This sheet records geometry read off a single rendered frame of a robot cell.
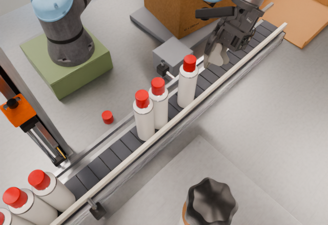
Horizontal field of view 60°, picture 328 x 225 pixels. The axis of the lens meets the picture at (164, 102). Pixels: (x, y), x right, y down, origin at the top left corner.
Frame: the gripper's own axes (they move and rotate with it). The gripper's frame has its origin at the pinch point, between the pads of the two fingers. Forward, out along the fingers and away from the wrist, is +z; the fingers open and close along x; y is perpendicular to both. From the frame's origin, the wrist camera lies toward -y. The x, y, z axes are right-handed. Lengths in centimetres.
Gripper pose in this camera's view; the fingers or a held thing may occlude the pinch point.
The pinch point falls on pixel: (205, 63)
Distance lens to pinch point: 84.6
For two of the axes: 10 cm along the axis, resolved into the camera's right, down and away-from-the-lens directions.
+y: 7.0, 6.0, -3.9
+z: -3.6, 7.6, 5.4
